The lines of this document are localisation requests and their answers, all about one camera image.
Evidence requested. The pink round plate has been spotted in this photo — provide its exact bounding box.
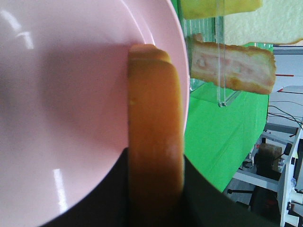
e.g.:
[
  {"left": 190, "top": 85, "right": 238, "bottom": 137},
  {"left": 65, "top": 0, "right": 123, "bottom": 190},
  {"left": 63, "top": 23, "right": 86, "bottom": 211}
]
[{"left": 0, "top": 0, "right": 189, "bottom": 227}]

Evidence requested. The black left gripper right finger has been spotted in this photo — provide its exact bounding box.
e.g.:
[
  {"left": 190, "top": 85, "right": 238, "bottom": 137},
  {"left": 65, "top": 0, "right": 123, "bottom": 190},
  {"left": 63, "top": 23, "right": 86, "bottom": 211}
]
[{"left": 180, "top": 157, "right": 279, "bottom": 227}]

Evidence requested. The yellow toy cheese slice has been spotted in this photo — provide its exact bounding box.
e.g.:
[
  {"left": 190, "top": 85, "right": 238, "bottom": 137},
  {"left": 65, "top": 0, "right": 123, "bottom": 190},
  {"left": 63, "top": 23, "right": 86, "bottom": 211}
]
[{"left": 180, "top": 0, "right": 263, "bottom": 19}]

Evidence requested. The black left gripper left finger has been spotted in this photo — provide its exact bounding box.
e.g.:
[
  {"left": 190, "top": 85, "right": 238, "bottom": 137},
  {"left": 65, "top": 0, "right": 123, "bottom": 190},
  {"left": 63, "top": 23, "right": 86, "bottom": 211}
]
[{"left": 42, "top": 148, "right": 129, "bottom": 227}]

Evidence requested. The toy bread slice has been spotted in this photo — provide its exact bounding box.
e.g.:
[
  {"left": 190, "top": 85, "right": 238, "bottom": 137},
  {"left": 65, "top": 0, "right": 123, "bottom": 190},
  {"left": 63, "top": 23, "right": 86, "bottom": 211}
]
[
  {"left": 127, "top": 44, "right": 184, "bottom": 227},
  {"left": 223, "top": 0, "right": 303, "bottom": 45}
]

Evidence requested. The toy bacon strip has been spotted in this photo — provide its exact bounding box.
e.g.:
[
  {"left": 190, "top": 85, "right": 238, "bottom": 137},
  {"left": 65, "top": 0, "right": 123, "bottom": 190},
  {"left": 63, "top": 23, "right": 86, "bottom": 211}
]
[{"left": 187, "top": 33, "right": 277, "bottom": 95}]

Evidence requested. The right clear plastic tray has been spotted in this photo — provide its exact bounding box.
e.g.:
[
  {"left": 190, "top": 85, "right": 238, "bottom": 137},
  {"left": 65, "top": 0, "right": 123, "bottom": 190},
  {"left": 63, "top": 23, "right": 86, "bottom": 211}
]
[{"left": 177, "top": 0, "right": 241, "bottom": 107}]

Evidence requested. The green tablecloth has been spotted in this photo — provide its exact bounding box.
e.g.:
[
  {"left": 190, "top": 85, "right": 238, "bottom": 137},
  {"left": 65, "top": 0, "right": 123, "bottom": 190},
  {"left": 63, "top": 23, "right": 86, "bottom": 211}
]
[{"left": 185, "top": 90, "right": 269, "bottom": 191}]

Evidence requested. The white metal frame rack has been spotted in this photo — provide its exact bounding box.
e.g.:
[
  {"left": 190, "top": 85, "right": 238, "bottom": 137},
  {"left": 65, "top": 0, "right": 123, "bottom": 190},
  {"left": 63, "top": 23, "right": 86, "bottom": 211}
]
[{"left": 232, "top": 45, "right": 303, "bottom": 227}]

